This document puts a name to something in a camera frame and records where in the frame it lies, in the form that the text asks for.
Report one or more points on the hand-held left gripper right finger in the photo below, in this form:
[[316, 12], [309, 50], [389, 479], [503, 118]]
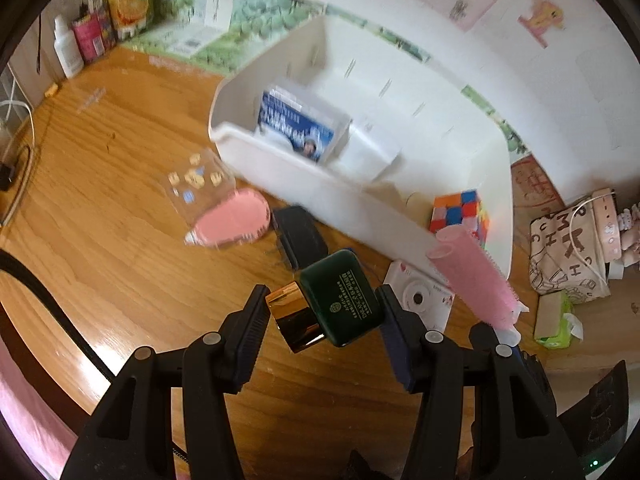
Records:
[[395, 340]]

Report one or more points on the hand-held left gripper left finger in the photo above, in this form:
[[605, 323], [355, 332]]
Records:
[[250, 340]]

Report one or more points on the green bottle with gold cap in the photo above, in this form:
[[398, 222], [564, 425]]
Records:
[[340, 295]]

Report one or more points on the pink hair roller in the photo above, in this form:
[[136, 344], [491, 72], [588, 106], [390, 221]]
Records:
[[475, 275]]

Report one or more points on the colourful puzzle cube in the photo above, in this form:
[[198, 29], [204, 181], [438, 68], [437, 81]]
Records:
[[460, 212]]

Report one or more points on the white plastic bin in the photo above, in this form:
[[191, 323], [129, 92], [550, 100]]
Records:
[[310, 195]]

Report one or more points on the white box with blue label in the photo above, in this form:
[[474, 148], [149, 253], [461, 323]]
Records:
[[295, 120]]

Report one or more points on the green tissue pack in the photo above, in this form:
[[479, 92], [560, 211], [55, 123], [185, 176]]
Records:
[[555, 320]]

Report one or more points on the black charger plug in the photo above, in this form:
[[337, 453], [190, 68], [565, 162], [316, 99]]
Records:
[[300, 237]]

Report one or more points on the pink hairbrush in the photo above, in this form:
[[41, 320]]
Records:
[[230, 220]]

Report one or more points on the round yellow sponge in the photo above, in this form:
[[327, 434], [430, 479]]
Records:
[[414, 204]]

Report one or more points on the letter print tote bag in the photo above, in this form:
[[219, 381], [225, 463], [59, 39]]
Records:
[[565, 255]]

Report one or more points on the clear sticker box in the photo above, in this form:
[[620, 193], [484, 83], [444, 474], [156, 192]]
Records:
[[197, 180]]

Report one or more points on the brown-haired doll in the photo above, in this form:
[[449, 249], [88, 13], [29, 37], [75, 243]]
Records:
[[631, 230]]

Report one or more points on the brown printed card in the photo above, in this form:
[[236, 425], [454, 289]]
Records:
[[537, 180]]

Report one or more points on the pink cloth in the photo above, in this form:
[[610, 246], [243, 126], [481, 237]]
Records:
[[25, 420]]

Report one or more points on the black adapter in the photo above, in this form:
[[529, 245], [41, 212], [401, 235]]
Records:
[[6, 175]]

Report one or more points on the small yellow toy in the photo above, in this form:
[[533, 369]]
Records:
[[51, 91]]

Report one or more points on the green grape print poster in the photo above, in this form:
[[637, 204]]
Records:
[[260, 15]]

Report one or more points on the pink can pen holder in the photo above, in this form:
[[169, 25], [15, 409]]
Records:
[[90, 37]]

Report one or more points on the white spray bottle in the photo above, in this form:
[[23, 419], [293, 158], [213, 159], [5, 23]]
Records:
[[67, 50]]

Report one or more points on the white pink instant camera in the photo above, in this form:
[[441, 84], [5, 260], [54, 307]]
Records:
[[420, 300]]

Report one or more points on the yellow pony wall sticker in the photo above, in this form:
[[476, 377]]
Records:
[[545, 17]]

